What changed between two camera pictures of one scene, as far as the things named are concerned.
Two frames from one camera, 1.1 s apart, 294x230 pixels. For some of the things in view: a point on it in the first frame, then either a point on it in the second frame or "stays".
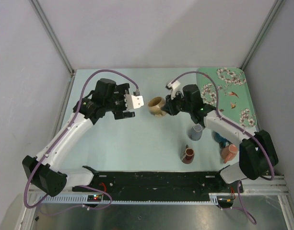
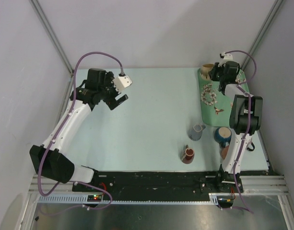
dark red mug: (187, 156) stays
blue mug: (219, 139) stays
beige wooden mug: (155, 105) to (205, 70)
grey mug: (195, 132) stays
